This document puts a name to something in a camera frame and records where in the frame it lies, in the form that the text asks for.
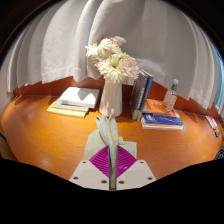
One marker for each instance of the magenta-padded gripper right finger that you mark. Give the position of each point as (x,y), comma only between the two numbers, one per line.
(135,173)

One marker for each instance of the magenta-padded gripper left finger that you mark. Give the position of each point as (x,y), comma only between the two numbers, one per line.
(88,173)

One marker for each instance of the pale green towel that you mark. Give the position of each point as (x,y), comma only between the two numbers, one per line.
(108,130)

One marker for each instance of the yellow flat book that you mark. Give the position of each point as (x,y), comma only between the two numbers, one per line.
(65,112)

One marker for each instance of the orange flat book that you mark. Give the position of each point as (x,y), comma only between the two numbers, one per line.
(155,107)

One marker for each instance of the grey flat book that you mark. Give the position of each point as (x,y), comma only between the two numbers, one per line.
(66,106)

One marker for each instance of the white ceramic vase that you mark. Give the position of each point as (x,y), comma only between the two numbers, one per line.
(110,100)

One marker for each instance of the white closed book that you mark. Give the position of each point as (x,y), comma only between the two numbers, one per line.
(80,96)

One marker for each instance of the blue upright book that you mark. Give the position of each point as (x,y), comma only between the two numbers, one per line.
(146,95)

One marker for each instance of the clear plastic bottle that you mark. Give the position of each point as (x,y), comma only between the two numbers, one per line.
(170,96)

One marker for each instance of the small dark object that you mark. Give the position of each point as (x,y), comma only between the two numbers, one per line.
(217,133)

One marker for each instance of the red and white packet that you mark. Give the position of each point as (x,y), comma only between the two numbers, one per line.
(211,122)

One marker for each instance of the white flower bouquet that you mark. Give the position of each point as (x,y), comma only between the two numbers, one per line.
(113,61)

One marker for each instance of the window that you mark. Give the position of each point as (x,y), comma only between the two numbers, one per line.
(220,80)

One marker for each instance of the white curtain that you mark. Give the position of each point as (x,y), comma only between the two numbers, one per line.
(66,40)

